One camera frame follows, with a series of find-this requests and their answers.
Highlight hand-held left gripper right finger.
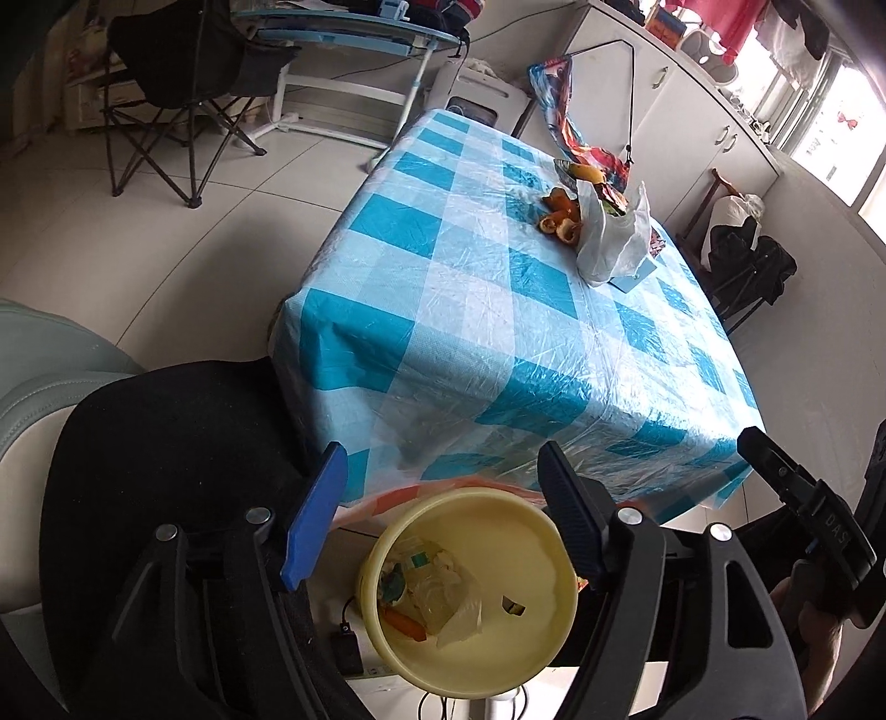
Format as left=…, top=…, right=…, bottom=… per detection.
left=537, top=440, right=807, bottom=720

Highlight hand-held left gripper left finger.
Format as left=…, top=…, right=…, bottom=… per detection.
left=90, top=441, right=349, bottom=720

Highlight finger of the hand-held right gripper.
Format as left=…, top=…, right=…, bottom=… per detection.
left=737, top=428, right=822, bottom=515
left=856, top=415, right=886, bottom=486

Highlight yellow plastic basin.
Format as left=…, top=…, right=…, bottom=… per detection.
left=356, top=488, right=579, bottom=693

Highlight orange carrot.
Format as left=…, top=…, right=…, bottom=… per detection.
left=383, top=608, right=426, bottom=640

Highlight snack wrapper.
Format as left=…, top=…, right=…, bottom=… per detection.
left=596, top=194, right=667, bottom=292

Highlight white plastic bag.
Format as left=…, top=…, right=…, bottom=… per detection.
left=576, top=181, right=653, bottom=288

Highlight person's right hand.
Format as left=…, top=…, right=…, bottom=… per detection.
left=768, top=574, right=859, bottom=700

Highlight black power adapter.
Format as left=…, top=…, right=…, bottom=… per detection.
left=325, top=599, right=368, bottom=677

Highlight person's left leg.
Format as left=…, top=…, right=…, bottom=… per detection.
left=38, top=356, right=333, bottom=720

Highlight blue white checked tablecloth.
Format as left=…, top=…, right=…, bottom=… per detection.
left=266, top=107, right=763, bottom=527

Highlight dark wooden chair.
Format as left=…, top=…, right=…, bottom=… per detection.
left=682, top=168, right=741, bottom=278

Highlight white plastic sack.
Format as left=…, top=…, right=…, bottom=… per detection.
left=702, top=194, right=766, bottom=271

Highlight light green sofa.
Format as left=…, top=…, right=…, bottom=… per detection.
left=0, top=297, right=150, bottom=624

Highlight dark patterned plate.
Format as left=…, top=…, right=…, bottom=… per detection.
left=554, top=159, right=610, bottom=189

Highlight white shoes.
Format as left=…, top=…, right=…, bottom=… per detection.
left=720, top=86, right=777, bottom=143

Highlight colourful printed bag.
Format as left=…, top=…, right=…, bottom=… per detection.
left=527, top=38, right=648, bottom=202

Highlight grey hanging clothes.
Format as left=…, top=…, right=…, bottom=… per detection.
left=754, top=0, right=849, bottom=91

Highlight white grey plastic seat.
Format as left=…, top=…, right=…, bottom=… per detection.
left=682, top=24, right=735, bottom=68

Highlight white appliance with dark window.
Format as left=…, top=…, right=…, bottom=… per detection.
left=429, top=59, right=534, bottom=140

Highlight red hanging garment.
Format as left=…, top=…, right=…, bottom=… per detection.
left=664, top=0, right=769, bottom=63

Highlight orange blue box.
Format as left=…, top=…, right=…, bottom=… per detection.
left=647, top=7, right=686, bottom=47

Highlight black folding camp chair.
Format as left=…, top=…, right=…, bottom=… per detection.
left=100, top=0, right=306, bottom=209

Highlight low white television cabinet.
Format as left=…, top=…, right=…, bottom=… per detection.
left=65, top=59, right=174, bottom=137

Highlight blue white study desk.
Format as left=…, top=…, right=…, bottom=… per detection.
left=231, top=0, right=472, bottom=150

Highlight navy red striped backpack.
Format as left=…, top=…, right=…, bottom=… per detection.
left=408, top=0, right=487, bottom=32

